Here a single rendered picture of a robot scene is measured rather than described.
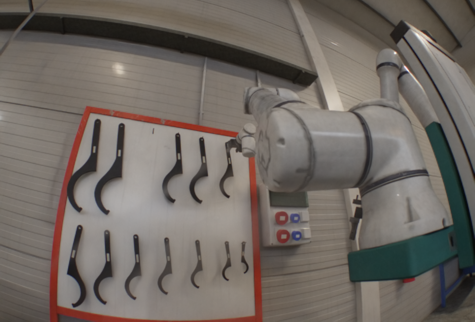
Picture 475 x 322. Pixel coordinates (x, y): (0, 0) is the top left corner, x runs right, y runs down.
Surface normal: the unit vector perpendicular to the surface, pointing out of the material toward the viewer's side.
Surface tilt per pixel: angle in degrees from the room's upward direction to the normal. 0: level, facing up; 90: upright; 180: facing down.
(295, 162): 130
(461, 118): 90
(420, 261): 90
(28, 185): 90
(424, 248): 90
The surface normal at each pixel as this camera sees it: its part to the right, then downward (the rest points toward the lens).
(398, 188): -0.57, -0.41
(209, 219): 0.37, -0.46
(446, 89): -0.97, -0.10
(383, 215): -0.83, -0.52
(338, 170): 0.05, 0.31
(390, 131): 0.05, -0.47
